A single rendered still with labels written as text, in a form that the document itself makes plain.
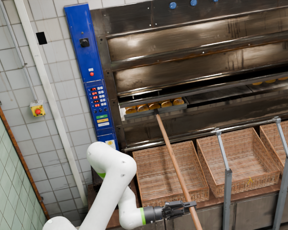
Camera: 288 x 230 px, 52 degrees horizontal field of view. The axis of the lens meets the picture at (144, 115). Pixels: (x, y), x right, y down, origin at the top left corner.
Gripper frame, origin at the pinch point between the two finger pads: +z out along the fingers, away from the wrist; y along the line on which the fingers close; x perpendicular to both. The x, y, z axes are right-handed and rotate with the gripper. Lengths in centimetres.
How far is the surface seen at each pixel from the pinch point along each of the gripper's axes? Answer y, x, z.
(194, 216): -1.4, 7.7, -0.1
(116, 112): -8, -101, -33
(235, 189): 57, -53, 52
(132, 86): -29, -100, -17
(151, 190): 61, -73, -15
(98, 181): 30, -65, -56
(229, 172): 24, -42, 41
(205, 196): 56, -52, 27
